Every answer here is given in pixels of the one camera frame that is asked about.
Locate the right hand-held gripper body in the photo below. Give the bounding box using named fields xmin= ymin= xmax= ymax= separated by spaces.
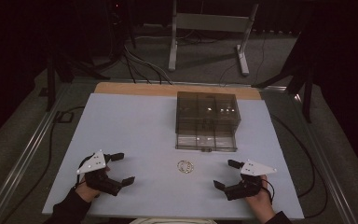
xmin=224 ymin=159 xmax=278 ymax=202

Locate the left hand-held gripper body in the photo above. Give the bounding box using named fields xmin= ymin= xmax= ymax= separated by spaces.
xmin=76 ymin=150 xmax=124 ymax=197

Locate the thin metal bracelet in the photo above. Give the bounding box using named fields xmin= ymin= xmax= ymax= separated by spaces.
xmin=181 ymin=161 xmax=196 ymax=175
xmin=176 ymin=160 xmax=191 ymax=173

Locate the transparent drawer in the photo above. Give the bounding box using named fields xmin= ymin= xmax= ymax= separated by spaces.
xmin=175 ymin=133 xmax=238 ymax=153

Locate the smoky transparent drawer box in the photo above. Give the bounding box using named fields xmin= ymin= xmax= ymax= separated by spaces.
xmin=174 ymin=91 xmax=242 ymax=153

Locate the person's left hand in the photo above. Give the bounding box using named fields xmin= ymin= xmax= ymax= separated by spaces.
xmin=74 ymin=166 xmax=110 ymax=203

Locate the person's right hand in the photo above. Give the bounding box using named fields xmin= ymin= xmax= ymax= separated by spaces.
xmin=244 ymin=175 xmax=277 ymax=224

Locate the white table mat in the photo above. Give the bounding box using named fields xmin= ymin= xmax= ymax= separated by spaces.
xmin=41 ymin=92 xmax=306 ymax=221

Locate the black floor socket plate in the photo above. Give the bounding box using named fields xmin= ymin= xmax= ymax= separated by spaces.
xmin=55 ymin=110 xmax=75 ymax=124

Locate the wooden table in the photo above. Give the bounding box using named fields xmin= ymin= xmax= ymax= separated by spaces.
xmin=93 ymin=81 xmax=263 ymax=101

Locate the black stand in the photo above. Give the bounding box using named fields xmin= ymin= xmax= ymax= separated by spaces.
xmin=251 ymin=27 xmax=316 ymax=124
xmin=44 ymin=46 xmax=111 ymax=113

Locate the white metal stand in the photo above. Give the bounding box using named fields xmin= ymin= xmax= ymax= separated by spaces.
xmin=167 ymin=0 xmax=260 ymax=77

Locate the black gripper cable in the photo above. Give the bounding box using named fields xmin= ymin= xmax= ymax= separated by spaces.
xmin=260 ymin=178 xmax=276 ymax=204

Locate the black floor cable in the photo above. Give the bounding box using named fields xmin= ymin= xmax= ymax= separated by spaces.
xmin=269 ymin=113 xmax=329 ymax=219
xmin=0 ymin=105 xmax=86 ymax=224

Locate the aluminium rail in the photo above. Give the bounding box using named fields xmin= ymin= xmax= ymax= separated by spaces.
xmin=0 ymin=81 xmax=73 ymax=224
xmin=290 ymin=91 xmax=358 ymax=224

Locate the bundle of floor cables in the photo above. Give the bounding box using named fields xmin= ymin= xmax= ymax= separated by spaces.
xmin=122 ymin=43 xmax=175 ymax=86

